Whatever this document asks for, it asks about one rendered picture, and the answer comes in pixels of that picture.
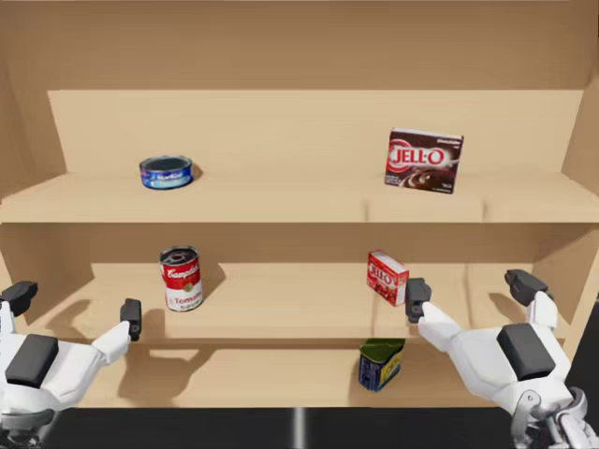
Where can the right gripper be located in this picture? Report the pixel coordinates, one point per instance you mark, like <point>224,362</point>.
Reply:
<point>491,369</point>

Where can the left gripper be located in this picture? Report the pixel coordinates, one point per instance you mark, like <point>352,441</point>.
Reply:
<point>70,369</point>

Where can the green and blue rectangular can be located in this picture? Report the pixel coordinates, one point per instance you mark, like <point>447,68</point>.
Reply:
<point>379,365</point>

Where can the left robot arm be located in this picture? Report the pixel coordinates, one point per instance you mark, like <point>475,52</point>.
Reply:
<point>23,428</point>

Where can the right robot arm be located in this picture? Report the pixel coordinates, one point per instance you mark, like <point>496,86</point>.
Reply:
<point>557,423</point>

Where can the red and white can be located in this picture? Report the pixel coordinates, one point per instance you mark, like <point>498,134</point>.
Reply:
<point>183,280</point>

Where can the blue flat can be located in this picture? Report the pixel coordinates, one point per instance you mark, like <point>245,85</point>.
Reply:
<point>166,174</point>

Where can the brown and red carton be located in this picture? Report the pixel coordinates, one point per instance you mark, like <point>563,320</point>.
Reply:
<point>423,161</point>

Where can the pale wooden shelf unit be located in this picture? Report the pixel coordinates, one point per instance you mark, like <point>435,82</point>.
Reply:
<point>299,93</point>

